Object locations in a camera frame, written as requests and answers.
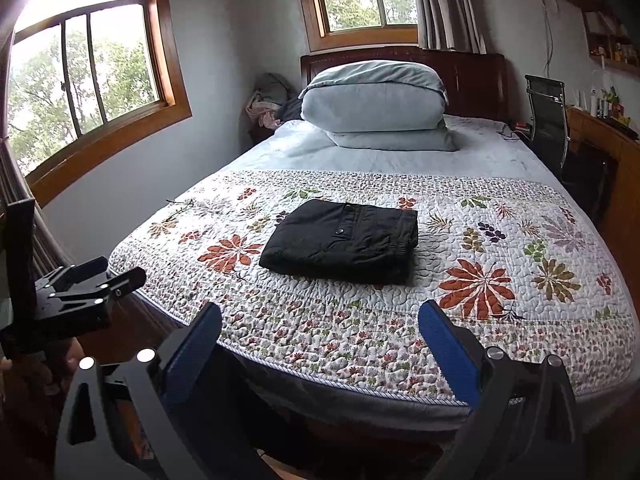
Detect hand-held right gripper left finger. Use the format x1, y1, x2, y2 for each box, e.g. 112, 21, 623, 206
54, 301, 224, 480

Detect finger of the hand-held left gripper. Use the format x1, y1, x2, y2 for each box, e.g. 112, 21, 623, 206
54, 266, 148, 307
35, 256, 110, 294

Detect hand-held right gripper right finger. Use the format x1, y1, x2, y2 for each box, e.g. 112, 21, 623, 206
417, 299, 588, 480

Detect black pants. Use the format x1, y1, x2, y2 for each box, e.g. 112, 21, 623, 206
258, 198, 419, 287

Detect person's left hand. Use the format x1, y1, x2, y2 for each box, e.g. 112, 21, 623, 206
0, 337, 87, 387

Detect floral quilted bedspread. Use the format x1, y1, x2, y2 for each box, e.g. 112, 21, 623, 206
108, 169, 637, 407

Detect brown striped curtain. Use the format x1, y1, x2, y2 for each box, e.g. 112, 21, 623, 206
0, 137, 68, 283

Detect grey-blue bed sheet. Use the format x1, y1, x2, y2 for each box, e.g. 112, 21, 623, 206
220, 114, 561, 196

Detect large wooden framed window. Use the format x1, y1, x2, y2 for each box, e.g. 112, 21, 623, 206
6, 0, 194, 207

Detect flat light grey pillow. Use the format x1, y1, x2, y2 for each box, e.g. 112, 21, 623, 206
322, 126, 458, 153

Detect pile of clothes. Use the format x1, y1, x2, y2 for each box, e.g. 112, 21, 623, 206
244, 72, 305, 132

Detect wooden desk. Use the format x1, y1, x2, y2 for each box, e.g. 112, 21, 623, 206
566, 106, 640, 321

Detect black office chair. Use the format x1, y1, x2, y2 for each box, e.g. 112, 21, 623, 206
524, 74, 610, 188

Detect plump light grey pillow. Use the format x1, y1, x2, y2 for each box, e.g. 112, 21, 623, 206
298, 60, 449, 134

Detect dark wooden headboard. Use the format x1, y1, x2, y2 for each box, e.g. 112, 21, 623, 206
300, 46, 509, 122

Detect beige striped curtain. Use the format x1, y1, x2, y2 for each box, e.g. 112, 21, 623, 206
409, 0, 487, 55

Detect black charger cable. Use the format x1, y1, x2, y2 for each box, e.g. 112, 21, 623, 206
497, 121, 532, 143

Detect wall cable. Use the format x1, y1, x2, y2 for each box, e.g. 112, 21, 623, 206
534, 0, 558, 82

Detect wooden wall shelf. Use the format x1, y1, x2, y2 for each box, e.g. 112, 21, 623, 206
580, 2, 640, 77

